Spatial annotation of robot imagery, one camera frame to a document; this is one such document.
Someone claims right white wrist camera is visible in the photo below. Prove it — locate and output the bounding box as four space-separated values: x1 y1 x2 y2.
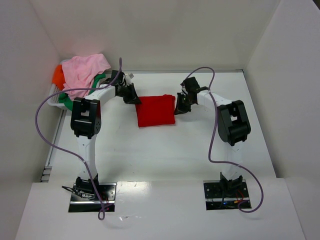
181 76 209 95

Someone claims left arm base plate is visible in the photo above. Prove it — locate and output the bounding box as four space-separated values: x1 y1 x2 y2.
68 182 118 213

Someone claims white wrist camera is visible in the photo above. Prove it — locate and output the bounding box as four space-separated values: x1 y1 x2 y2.
111 70 134 86
181 76 209 95

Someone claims red t shirt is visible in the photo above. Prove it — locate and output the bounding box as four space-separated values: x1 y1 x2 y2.
135 94 176 128

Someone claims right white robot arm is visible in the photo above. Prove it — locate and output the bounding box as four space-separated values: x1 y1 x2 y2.
174 89 251 197

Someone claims orange t shirt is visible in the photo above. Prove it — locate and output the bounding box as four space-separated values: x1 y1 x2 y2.
52 64 66 91

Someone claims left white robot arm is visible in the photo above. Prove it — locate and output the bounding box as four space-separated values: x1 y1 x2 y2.
70 83 141 199

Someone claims white plastic basket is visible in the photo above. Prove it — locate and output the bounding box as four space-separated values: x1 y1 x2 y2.
47 59 103 111

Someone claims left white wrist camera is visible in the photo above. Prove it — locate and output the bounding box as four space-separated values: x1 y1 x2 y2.
111 70 134 86

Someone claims pink t shirt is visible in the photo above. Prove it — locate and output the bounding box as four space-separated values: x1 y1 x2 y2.
61 53 111 90

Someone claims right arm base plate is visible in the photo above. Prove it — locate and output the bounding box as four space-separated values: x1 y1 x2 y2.
203 180 252 211

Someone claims green t shirt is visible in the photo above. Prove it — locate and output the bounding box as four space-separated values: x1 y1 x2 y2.
58 73 107 111

